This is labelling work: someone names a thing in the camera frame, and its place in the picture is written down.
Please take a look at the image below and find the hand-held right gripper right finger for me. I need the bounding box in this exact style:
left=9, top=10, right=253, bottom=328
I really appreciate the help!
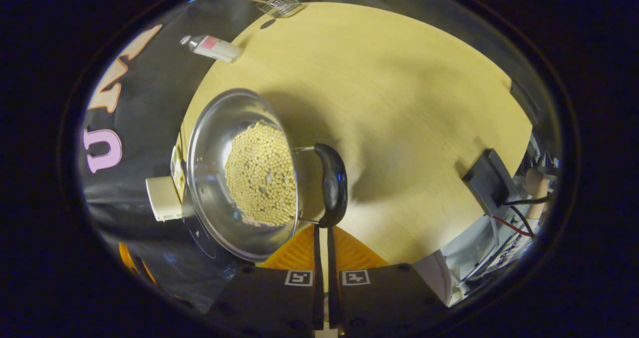
left=327, top=226, right=450, bottom=331

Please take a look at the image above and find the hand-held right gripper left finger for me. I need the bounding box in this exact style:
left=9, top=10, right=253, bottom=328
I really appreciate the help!
left=207, top=224, right=325, bottom=336

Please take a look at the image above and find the steel pot with black handles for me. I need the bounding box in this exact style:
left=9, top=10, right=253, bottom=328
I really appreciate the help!
left=186, top=88, right=348, bottom=263

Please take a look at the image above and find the pile of yellow beans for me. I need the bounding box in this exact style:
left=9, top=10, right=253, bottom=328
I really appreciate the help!
left=225, top=121, right=298, bottom=227

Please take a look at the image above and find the white toaster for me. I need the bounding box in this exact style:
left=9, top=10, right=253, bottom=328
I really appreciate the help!
left=146, top=176, right=183, bottom=222

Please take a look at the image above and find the white rounded object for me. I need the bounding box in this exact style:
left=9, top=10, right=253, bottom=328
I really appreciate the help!
left=413, top=251, right=453, bottom=307

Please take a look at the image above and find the white divided bean tray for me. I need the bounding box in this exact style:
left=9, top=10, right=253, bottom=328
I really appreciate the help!
left=171, top=134, right=186, bottom=189

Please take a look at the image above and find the black backdrop cloth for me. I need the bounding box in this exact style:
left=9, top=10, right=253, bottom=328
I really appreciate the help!
left=79, top=0, right=320, bottom=314

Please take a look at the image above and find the black rectangular device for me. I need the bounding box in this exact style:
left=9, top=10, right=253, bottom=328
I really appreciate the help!
left=462, top=148, right=520, bottom=216

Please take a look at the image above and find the small clear bottle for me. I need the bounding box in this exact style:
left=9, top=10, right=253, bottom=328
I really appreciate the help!
left=180, top=34, right=244, bottom=63

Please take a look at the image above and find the clear glass cup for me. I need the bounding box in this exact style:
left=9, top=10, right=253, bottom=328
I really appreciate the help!
left=257, top=0, right=305, bottom=18

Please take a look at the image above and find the thin red cable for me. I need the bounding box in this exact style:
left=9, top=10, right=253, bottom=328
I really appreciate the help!
left=492, top=216, right=535, bottom=239

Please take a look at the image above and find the thin black cable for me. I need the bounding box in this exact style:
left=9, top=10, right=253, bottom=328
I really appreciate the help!
left=502, top=192, right=553, bottom=207

